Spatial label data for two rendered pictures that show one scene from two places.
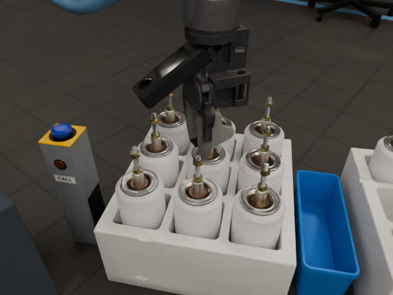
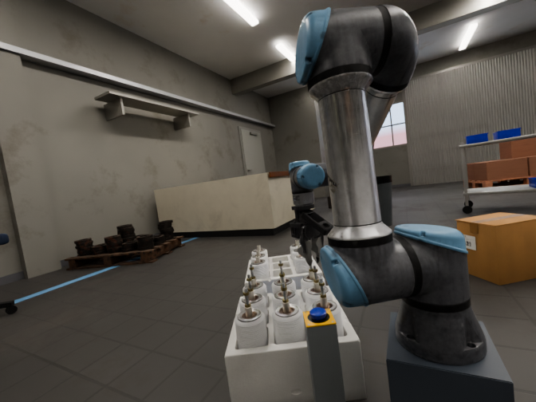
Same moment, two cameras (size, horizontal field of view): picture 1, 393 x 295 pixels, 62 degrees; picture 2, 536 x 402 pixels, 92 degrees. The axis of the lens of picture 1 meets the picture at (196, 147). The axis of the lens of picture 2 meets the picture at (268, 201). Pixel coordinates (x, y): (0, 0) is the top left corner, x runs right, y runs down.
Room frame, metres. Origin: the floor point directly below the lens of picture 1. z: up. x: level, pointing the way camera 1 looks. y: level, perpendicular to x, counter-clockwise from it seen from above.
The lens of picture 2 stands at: (0.74, 0.86, 0.65)
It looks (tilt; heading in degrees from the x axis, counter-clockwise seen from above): 4 degrees down; 260
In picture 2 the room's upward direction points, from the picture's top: 8 degrees counter-clockwise
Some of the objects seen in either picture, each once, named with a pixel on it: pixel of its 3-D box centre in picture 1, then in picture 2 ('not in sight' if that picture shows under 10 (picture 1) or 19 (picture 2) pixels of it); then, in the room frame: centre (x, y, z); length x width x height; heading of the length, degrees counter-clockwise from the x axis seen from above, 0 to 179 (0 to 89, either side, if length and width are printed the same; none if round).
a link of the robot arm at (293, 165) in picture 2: not in sight; (301, 177); (0.45, -0.02, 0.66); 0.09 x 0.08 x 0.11; 85
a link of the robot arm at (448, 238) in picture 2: not in sight; (427, 258); (0.36, 0.42, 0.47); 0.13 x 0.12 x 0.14; 175
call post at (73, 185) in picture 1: (79, 189); (326, 378); (0.55, 0.27, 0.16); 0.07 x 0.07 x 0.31; 79
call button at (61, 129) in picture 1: (62, 131); (318, 314); (0.55, 0.27, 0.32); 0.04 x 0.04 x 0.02
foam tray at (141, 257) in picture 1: (206, 203); (290, 337); (0.56, -0.03, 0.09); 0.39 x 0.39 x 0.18; 79
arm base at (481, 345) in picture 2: not in sight; (435, 314); (0.36, 0.42, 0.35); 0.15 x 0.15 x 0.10
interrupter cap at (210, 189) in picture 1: (197, 191); (317, 289); (0.45, 0.00, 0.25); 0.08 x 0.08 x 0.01
